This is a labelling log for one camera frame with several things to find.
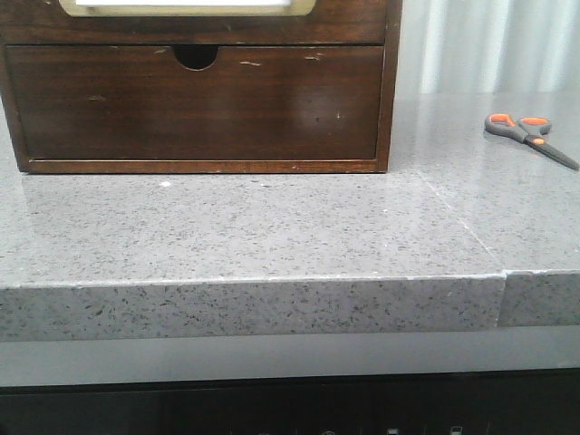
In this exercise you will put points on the dark wooden drawer cabinet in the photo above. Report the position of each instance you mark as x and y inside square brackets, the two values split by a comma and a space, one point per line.
[203, 56]

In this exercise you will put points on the grey orange scissors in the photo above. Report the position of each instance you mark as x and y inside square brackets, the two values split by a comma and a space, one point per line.
[529, 131]

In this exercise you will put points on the wooden drawer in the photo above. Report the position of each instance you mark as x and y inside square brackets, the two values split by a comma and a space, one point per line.
[252, 103]
[330, 22]

